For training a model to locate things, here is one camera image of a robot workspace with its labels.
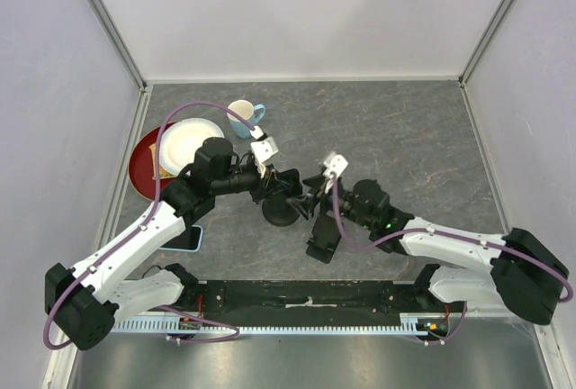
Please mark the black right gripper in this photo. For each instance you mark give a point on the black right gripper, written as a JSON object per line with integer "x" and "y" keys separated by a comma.
{"x": 316, "y": 182}

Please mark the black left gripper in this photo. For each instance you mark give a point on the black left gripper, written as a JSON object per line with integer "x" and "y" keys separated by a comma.
{"x": 260, "y": 192}

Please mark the black smartphone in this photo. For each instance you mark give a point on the black smartphone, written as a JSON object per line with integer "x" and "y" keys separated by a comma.
{"x": 287, "y": 183}

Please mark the black round-base phone stand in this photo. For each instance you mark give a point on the black round-base phone stand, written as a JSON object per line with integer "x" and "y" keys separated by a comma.
{"x": 281, "y": 213}

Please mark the black folding phone stand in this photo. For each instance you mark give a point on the black folding phone stand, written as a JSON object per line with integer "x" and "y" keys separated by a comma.
{"x": 324, "y": 239}

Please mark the blue-cased smartphone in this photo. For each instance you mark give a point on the blue-cased smartphone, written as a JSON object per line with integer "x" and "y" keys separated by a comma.
{"x": 189, "y": 241}

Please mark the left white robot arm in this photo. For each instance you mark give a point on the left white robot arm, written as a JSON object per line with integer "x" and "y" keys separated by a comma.
{"x": 86, "y": 300}

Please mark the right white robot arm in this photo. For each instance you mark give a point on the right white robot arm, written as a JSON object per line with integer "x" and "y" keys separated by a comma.
{"x": 514, "y": 270}

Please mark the light blue ceramic mug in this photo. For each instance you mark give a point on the light blue ceramic mug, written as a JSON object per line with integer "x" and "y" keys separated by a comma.
{"x": 251, "y": 113}

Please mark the white paper plate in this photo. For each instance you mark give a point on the white paper plate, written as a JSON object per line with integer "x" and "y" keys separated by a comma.
{"x": 180, "y": 141}

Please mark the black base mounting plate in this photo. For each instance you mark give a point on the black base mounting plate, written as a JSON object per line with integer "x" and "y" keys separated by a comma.
{"x": 321, "y": 302}

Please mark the yellow sponge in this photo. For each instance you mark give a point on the yellow sponge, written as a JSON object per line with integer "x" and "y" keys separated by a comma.
{"x": 157, "y": 169}

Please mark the red round tray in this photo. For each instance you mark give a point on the red round tray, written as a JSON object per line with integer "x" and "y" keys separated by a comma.
{"x": 140, "y": 166}

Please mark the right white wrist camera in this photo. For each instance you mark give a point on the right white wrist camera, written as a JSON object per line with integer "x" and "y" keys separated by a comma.
{"x": 334, "y": 165}

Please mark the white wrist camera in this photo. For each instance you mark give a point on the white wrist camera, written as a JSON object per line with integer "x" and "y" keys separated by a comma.
{"x": 334, "y": 165}
{"x": 263, "y": 148}

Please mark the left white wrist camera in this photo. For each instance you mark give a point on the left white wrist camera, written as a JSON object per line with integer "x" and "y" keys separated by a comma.
{"x": 263, "y": 148}

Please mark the light blue cable duct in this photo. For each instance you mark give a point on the light blue cable duct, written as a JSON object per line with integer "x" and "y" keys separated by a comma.
{"x": 159, "y": 323}

